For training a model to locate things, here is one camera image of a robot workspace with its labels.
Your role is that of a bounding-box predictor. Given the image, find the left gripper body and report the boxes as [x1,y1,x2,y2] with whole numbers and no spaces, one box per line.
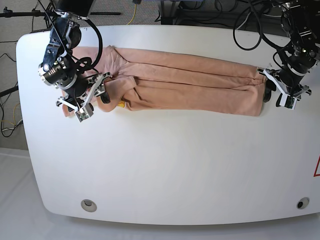
[257,66,312,100]

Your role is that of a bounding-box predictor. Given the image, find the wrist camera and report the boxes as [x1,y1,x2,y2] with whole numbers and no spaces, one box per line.
[74,107,94,123]
[279,93,298,110]

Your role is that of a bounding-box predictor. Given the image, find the black tripod stand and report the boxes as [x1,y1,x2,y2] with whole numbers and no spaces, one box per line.
[0,7,47,18]

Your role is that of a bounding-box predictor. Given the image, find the peach T-shirt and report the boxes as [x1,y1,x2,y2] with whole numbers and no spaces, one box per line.
[61,44,267,118]

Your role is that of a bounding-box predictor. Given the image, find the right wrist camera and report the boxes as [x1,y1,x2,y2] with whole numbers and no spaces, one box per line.
[74,107,94,123]

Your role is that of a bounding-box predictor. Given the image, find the left table grommet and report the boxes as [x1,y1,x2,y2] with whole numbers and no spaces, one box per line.
[80,199,97,213]

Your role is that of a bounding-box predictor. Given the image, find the table grommet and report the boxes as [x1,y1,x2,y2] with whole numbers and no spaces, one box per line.
[296,197,310,210]
[80,199,97,213]

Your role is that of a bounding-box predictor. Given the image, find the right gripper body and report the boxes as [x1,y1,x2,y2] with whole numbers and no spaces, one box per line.
[56,72,112,113]

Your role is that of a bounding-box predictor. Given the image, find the right table grommet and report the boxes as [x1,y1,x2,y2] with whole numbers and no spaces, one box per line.
[296,197,310,210]

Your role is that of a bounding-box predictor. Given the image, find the red warning sticker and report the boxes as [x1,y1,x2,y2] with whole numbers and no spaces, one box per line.
[313,157,320,177]

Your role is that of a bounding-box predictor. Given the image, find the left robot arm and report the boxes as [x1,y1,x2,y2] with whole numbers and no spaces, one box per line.
[240,0,320,110]

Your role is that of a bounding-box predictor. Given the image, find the yellow cable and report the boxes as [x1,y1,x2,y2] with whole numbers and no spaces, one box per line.
[126,0,139,26]

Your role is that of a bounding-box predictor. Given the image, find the black floor cables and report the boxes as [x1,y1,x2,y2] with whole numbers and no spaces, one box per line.
[0,52,25,138]

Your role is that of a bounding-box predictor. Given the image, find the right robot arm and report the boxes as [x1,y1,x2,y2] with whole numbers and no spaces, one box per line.
[38,0,111,121]

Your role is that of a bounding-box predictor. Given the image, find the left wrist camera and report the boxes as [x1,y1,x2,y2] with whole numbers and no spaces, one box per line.
[279,93,298,110]

